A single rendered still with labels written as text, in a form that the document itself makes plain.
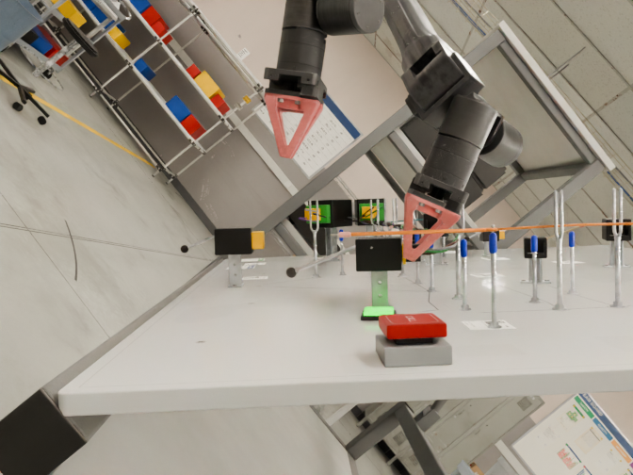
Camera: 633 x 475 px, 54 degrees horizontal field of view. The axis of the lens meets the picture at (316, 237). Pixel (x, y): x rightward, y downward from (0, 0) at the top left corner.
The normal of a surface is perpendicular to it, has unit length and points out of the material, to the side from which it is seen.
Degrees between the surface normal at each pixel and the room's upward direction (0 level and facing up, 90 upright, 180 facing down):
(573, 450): 90
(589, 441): 89
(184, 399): 90
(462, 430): 90
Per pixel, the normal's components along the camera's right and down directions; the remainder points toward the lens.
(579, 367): -0.04, -1.00
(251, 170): -0.07, -0.07
